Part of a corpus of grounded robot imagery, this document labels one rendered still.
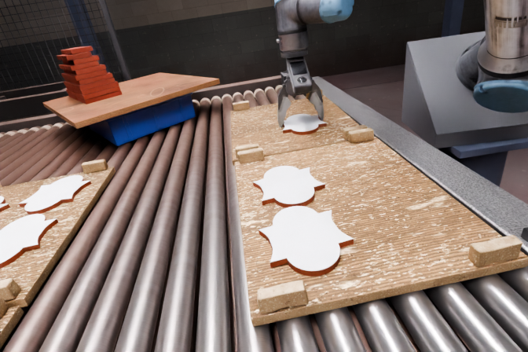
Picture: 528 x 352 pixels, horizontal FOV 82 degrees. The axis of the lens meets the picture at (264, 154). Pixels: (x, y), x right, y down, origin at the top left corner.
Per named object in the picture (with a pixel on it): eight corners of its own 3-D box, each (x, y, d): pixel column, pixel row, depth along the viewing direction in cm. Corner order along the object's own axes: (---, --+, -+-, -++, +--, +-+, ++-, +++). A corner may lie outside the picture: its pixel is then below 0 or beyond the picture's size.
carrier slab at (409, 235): (375, 141, 75) (375, 136, 74) (527, 267, 38) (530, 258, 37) (235, 167, 72) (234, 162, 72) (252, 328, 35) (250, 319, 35)
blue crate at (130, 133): (161, 106, 135) (155, 84, 130) (198, 116, 113) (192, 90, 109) (88, 130, 117) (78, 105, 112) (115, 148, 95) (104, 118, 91)
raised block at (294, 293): (306, 292, 37) (304, 276, 36) (309, 306, 35) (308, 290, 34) (258, 302, 37) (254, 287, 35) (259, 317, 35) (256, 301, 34)
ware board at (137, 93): (160, 75, 148) (159, 72, 147) (220, 83, 113) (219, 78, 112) (44, 106, 119) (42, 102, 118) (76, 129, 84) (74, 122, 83)
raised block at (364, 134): (371, 137, 74) (371, 126, 72) (374, 140, 72) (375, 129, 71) (347, 141, 73) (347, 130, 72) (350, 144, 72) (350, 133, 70)
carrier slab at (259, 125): (324, 99, 112) (324, 94, 111) (372, 141, 75) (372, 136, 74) (231, 115, 110) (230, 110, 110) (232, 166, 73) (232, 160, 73)
